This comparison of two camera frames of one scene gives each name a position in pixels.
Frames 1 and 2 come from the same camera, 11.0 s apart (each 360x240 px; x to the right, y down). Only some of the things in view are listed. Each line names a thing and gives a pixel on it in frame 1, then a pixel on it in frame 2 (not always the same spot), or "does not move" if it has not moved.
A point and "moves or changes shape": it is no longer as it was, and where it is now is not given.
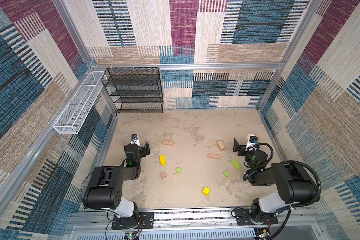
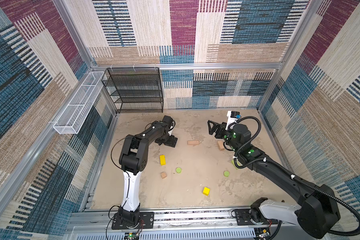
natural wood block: [221, 145] does not move
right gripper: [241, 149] → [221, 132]
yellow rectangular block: [162, 160] does not move
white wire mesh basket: [70, 121] does not move
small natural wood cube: [163, 175] does not move
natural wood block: [167, 142] moves or changes shape
